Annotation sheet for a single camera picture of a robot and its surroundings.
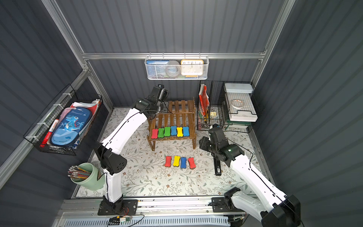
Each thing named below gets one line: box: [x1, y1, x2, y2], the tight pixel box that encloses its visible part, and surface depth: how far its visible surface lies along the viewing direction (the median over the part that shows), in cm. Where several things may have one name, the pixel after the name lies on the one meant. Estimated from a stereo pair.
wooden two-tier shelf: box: [146, 96, 197, 151], surface depth 92 cm
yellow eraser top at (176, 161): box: [172, 155, 182, 167], surface depth 91 cm
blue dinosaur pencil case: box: [51, 107, 92, 147], surface depth 66 cm
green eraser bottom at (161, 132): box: [157, 127, 165, 138], surface depth 86 cm
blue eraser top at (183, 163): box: [180, 157, 187, 169], surface depth 91 cm
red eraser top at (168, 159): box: [164, 155, 172, 168], surface depth 91 cm
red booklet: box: [198, 84, 210, 116], surface depth 111 cm
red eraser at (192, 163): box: [187, 157, 197, 170], surface depth 90 cm
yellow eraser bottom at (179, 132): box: [176, 126, 184, 138], surface depth 86 cm
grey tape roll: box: [165, 60, 181, 78], surface depth 89 cm
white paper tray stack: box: [224, 82, 259, 123], surface depth 98 cm
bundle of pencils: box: [67, 165, 92, 179], surface depth 71 cm
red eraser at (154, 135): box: [151, 128, 159, 140], surface depth 86 cm
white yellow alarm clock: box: [180, 59, 205, 78], surface depth 91 cm
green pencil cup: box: [70, 162, 106, 191], surface depth 74 cm
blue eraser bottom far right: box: [182, 126, 190, 137], surface depth 87 cm
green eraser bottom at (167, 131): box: [164, 126, 171, 137], surface depth 86 cm
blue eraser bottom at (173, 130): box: [170, 125, 178, 136], surface depth 87 cm
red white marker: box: [39, 118, 60, 148], surface depth 65 cm
